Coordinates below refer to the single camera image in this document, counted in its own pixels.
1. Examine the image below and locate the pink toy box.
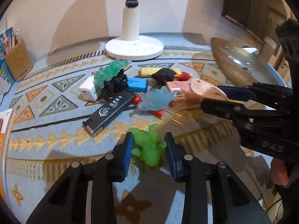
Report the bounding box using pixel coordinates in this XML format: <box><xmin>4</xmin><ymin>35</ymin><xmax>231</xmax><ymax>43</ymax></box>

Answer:
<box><xmin>166</xmin><ymin>78</ymin><xmax>228</xmax><ymax>110</ymax></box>

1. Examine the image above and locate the black rectangular lighter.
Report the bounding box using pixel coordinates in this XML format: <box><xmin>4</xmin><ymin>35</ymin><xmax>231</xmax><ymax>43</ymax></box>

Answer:
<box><xmin>83</xmin><ymin>90</ymin><xmax>135</xmax><ymax>136</ymax></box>

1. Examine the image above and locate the light green jelly toy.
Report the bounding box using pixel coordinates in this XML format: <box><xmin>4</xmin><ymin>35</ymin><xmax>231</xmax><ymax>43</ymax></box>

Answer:
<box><xmin>127</xmin><ymin>124</ymin><xmax>167</xmax><ymax>167</ymax></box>

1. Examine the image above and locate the person's right hand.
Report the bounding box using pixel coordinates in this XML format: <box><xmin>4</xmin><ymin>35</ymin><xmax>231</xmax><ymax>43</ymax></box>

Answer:
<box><xmin>270</xmin><ymin>158</ymin><xmax>289</xmax><ymax>187</ymax></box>

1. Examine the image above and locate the amber ribbed glass bowl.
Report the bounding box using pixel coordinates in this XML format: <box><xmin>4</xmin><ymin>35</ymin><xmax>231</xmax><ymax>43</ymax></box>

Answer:
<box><xmin>211</xmin><ymin>38</ymin><xmax>285</xmax><ymax>87</ymax></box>

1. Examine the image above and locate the red small package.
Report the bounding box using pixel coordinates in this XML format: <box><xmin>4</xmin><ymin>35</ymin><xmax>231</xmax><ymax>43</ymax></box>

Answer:
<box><xmin>149</xmin><ymin>109</ymin><xmax>165</xmax><ymax>118</ymax></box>

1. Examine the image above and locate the yellow black plush toy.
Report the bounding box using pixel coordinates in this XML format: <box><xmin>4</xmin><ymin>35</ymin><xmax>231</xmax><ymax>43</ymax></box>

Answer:
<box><xmin>140</xmin><ymin>67</ymin><xmax>193</xmax><ymax>86</ymax></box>

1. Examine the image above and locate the grey blue jelly toy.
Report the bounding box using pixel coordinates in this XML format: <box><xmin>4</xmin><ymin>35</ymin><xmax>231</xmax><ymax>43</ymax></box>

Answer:
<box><xmin>137</xmin><ymin>86</ymin><xmax>175</xmax><ymax>111</ymax></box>

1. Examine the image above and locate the patterned blue table mat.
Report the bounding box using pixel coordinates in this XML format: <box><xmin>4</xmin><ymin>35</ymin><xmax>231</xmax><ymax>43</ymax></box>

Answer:
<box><xmin>1</xmin><ymin>33</ymin><xmax>282</xmax><ymax>223</ymax></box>

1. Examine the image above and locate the blue usb box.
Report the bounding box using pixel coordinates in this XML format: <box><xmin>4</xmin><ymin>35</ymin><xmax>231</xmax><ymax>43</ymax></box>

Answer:
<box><xmin>127</xmin><ymin>77</ymin><xmax>147</xmax><ymax>93</ymax></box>

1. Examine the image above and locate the wooden tray with paper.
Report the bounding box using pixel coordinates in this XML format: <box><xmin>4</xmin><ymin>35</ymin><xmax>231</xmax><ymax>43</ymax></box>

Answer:
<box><xmin>0</xmin><ymin>109</ymin><xmax>16</xmax><ymax>199</ymax></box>

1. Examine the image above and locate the white charger plug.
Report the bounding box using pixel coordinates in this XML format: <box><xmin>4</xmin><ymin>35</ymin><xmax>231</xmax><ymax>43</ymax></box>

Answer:
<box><xmin>79</xmin><ymin>76</ymin><xmax>98</xmax><ymax>102</ymax></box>

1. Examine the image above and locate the white fan stand base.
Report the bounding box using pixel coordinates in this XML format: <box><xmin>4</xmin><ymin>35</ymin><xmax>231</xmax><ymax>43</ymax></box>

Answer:
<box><xmin>105</xmin><ymin>0</ymin><xmax>164</xmax><ymax>61</ymax></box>

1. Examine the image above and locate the black dinosaur figure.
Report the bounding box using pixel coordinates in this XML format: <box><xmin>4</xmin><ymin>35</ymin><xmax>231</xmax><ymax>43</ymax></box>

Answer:
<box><xmin>99</xmin><ymin>69</ymin><xmax>128</xmax><ymax>100</ymax></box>

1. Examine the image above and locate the dark green crystal toy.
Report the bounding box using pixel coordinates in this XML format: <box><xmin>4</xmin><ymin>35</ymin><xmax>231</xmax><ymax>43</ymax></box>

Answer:
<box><xmin>94</xmin><ymin>60</ymin><xmax>130</xmax><ymax>89</ymax></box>

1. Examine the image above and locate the cork pen holder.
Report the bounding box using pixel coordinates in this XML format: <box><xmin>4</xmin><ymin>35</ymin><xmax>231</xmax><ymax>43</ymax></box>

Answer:
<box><xmin>5</xmin><ymin>41</ymin><xmax>33</xmax><ymax>82</ymax></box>

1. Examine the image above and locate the stack of books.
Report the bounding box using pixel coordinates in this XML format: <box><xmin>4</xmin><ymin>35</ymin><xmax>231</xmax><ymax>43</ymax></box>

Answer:
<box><xmin>0</xmin><ymin>26</ymin><xmax>22</xmax><ymax>96</ymax></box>

